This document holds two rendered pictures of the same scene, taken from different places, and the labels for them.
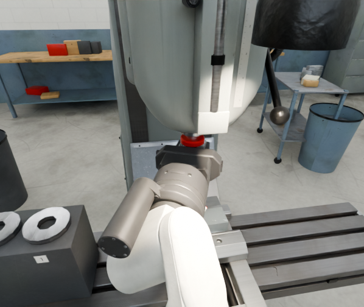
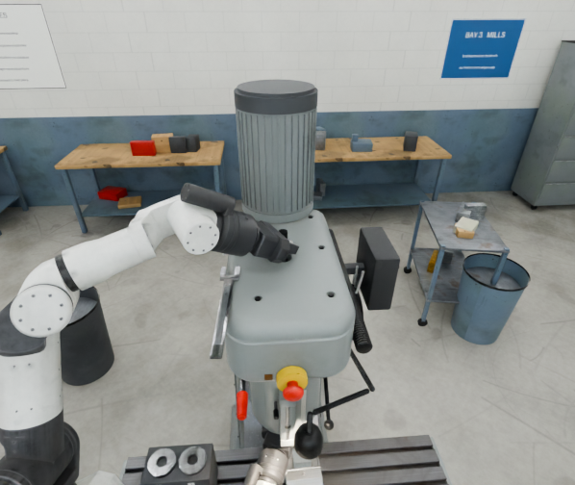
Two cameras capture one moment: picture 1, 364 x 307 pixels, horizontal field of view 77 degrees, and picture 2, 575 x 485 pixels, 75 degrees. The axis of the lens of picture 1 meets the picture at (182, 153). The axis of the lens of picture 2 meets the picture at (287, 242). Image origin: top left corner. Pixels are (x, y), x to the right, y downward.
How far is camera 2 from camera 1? 95 cm
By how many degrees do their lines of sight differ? 4
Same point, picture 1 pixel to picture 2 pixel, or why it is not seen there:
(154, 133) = not seen: hidden behind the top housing
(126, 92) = not seen: hidden behind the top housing
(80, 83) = (168, 182)
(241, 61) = (302, 415)
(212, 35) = (285, 421)
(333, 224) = (406, 457)
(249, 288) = not seen: outside the picture
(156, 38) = (262, 409)
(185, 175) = (275, 459)
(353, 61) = (558, 164)
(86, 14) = (181, 97)
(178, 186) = (271, 468)
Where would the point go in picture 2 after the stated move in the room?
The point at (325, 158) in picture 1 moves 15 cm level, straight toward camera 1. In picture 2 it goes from (481, 327) to (475, 338)
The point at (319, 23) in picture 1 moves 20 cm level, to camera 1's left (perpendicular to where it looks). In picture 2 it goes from (306, 455) to (223, 449)
